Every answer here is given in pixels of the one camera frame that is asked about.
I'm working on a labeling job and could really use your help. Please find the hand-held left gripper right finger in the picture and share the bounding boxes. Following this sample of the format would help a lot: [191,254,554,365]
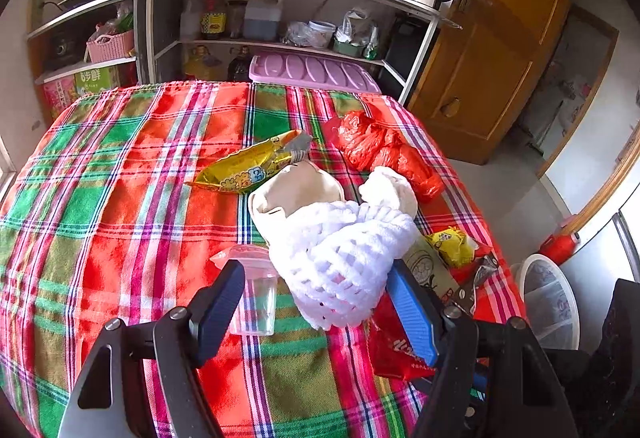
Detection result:
[386,259,581,438]

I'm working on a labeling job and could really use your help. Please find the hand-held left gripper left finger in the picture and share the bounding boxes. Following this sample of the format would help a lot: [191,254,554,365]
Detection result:
[57,259,247,438]

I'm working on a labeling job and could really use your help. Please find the clear plastic cup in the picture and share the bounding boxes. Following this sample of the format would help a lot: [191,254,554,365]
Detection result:
[210,245,279,336]

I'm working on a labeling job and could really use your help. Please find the white foam fruit net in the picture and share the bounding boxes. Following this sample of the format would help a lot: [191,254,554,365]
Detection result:
[268,201,420,331]

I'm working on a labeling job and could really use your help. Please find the white tissue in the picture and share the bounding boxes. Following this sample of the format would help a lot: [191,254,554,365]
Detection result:
[358,167,418,219]

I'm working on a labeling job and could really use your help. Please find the white trash bin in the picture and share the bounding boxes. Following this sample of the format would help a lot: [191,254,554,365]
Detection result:
[514,254,581,351]

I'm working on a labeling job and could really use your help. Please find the cream cloth pouch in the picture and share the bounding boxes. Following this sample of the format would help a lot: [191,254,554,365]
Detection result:
[248,161,346,249]

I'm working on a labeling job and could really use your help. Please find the red snack packet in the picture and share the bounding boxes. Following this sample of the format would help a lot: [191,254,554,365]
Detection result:
[367,303,438,381]

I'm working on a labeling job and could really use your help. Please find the beige printed packet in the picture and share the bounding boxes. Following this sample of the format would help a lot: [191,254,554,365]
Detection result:
[402,238,461,304]

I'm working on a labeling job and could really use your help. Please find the silver foil wrapper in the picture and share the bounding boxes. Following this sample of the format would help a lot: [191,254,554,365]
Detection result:
[452,253,501,314]

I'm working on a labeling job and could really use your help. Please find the small yellow snack wrapper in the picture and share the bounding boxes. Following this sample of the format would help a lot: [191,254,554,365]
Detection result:
[425,227,493,269]

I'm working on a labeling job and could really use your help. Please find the yellow snack packet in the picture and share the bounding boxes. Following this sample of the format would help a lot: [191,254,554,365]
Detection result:
[184,129,313,195]

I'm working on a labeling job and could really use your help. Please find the plaid tablecloth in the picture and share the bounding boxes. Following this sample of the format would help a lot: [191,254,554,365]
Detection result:
[0,81,528,438]

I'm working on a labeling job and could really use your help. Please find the red plastic object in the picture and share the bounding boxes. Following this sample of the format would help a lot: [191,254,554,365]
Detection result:
[539,218,581,266]

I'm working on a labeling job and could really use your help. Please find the red plastic bag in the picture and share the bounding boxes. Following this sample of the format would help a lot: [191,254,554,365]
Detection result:
[325,111,446,203]

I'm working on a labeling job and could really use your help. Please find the dark oil bottle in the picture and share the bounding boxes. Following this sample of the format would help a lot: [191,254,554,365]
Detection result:
[227,46,253,82]

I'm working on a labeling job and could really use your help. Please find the yellow oil bottle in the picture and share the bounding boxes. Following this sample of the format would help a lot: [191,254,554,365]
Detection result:
[184,45,223,82]

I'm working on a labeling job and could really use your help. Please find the pink storage box lid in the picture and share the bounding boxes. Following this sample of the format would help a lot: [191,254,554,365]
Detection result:
[248,51,382,95]

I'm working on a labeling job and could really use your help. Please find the green carton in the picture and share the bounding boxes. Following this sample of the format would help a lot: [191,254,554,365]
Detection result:
[74,67,123,96]

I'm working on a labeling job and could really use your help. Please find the black appliance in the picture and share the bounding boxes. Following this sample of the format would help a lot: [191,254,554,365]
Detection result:
[377,16,431,92]

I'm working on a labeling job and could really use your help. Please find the red carton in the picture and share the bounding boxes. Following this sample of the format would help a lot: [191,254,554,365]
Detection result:
[42,76,78,119]

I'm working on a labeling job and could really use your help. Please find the green bowl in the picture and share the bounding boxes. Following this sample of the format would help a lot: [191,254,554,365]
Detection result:
[332,40,366,58]

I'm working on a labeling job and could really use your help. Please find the pink woven basket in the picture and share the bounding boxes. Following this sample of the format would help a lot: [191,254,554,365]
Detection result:
[86,28,136,64]

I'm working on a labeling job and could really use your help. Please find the clear plastic bag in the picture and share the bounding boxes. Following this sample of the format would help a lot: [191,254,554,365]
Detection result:
[282,21,313,46]

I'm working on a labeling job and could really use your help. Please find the yellow label sauce bottle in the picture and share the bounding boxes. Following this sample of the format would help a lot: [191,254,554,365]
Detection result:
[200,0,228,40]

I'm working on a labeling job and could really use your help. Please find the glass jar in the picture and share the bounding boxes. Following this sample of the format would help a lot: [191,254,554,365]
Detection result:
[226,0,247,39]

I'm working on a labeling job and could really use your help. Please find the clear plastic jug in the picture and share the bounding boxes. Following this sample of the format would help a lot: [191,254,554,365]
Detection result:
[180,0,203,42]

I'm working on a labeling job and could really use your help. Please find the wooden door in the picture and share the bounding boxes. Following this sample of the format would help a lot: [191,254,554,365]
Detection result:
[407,0,583,166]

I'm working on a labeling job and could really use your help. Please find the dark liquid jug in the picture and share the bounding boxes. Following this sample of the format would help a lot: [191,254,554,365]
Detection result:
[242,0,283,42]

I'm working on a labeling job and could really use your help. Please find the white plastic tub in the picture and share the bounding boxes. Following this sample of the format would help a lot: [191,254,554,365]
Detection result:
[307,20,337,49]

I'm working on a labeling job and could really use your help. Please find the white plastic bag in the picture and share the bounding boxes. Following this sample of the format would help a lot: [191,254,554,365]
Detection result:
[334,8,378,59]

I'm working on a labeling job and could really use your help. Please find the black gas stove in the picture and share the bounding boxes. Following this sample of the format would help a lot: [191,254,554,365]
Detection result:
[45,31,83,69]

